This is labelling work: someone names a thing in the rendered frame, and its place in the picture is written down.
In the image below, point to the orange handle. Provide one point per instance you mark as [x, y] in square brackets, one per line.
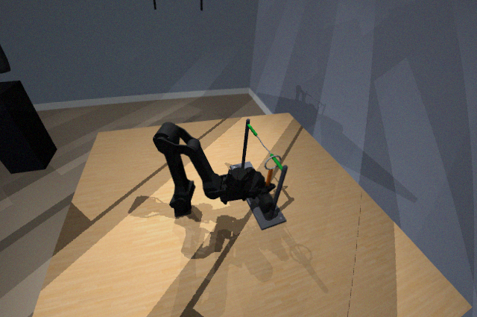
[271, 169]

